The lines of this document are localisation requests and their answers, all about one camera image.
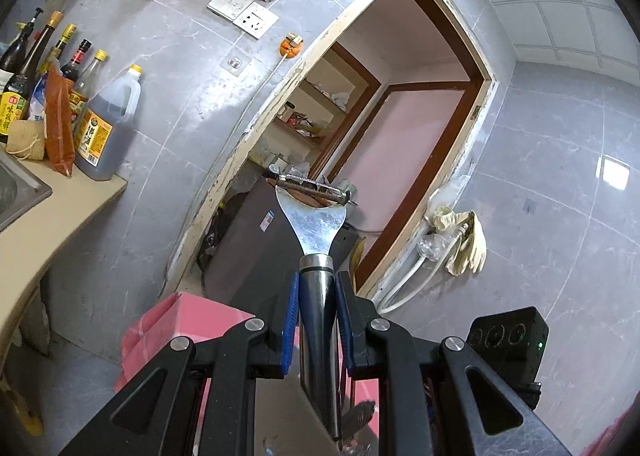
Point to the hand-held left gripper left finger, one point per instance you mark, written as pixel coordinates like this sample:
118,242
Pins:
289,321

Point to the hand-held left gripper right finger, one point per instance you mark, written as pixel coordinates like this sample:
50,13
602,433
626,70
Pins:
345,321

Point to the grey cabinet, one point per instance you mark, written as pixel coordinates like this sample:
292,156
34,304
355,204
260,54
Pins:
260,256

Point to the pink checked tablecloth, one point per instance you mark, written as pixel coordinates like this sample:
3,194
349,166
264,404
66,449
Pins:
200,316

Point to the cream rubber gloves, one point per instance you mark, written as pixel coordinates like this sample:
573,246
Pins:
467,241

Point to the wooden shelf unit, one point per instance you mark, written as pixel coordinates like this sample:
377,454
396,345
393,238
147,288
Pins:
325,101

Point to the beige kitchen counter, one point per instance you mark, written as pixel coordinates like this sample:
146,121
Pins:
65,211

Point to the large cooking wine jug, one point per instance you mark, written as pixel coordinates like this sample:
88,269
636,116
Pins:
107,126

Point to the orange-red sauce packet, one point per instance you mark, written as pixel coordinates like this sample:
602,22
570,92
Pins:
59,131

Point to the steel sink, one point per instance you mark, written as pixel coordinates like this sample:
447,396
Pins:
20,191

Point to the yellow-capped clear bottle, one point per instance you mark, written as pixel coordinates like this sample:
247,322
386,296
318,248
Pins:
91,78

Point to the beige sponge block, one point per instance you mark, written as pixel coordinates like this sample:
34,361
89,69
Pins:
25,138

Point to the blue and white bag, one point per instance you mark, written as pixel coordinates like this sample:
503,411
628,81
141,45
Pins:
39,101

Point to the red-capped dark bottle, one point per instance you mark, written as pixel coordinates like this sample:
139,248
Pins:
75,63

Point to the soy sauce bottle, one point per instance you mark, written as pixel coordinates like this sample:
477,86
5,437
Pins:
20,86

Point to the gold-capped dark bottle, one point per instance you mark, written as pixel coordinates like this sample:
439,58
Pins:
62,41

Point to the dark pump bottle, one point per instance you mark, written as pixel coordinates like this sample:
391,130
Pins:
15,53

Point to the clear plastic wall bag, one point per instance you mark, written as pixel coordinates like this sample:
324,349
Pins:
432,246

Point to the worn wooden door frame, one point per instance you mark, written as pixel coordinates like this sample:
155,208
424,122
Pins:
450,161

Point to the clear wall hook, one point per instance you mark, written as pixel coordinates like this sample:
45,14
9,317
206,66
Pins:
233,63

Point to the orange wall plug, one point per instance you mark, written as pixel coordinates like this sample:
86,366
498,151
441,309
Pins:
291,46

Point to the white wall socket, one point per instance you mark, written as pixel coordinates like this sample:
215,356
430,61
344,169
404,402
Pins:
256,21

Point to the white wall switch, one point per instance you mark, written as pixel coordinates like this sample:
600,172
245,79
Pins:
227,0

